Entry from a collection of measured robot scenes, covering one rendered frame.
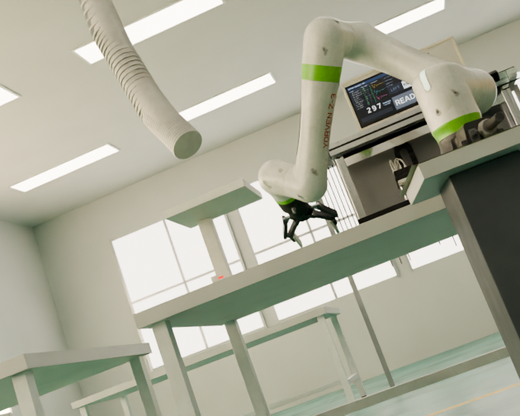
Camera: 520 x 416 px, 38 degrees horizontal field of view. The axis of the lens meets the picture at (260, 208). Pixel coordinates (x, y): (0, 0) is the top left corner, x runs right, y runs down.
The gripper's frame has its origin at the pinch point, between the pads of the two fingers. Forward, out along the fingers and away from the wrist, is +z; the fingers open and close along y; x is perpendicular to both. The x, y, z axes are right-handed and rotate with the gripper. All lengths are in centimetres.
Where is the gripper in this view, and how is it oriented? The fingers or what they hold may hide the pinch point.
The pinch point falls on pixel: (318, 235)
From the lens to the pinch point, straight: 257.6
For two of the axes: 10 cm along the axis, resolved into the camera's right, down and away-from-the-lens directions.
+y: 8.9, -3.9, -2.4
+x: -1.5, -7.4, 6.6
